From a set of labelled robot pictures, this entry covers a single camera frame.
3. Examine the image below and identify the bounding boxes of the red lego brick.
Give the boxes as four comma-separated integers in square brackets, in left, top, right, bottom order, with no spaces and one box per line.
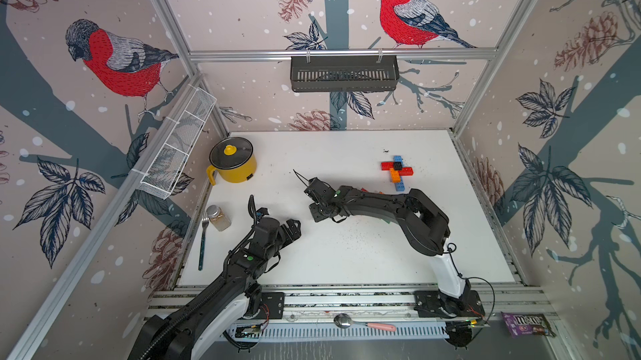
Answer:
[381,161,395,171]
[399,167,414,176]

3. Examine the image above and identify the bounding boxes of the orange lego brick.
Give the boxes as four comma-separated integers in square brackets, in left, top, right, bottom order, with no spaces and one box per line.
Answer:
[390,169,402,184]

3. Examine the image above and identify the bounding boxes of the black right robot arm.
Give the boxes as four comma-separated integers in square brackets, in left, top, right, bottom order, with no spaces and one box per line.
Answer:
[305,178,486,319]

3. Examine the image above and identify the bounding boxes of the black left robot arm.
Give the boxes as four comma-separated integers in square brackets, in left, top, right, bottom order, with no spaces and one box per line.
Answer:
[129,196,301,359]

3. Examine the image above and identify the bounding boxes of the small glass spice jar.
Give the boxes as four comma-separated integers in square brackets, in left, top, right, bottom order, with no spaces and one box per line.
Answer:
[205,205,231,231]

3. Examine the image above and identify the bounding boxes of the yellow pot with black lid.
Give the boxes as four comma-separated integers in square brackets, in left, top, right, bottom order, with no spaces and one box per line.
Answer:
[206,137,257,186]

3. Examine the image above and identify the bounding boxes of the purple candy packet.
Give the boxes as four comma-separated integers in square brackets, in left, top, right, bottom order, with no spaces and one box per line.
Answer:
[502,313,556,338]

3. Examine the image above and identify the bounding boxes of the fork with green handle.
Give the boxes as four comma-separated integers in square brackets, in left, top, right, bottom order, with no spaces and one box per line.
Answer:
[198,217,210,271]

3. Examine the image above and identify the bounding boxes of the spoon with pink handle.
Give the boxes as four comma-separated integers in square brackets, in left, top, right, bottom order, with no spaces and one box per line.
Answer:
[333,313,397,333]

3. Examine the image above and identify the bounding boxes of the white wire mesh shelf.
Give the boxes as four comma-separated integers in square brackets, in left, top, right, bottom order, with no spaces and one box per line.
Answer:
[136,84,216,200]

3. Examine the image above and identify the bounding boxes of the black hanging wire basket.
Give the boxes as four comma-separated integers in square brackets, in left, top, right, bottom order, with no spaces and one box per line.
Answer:
[290,55,400,93]

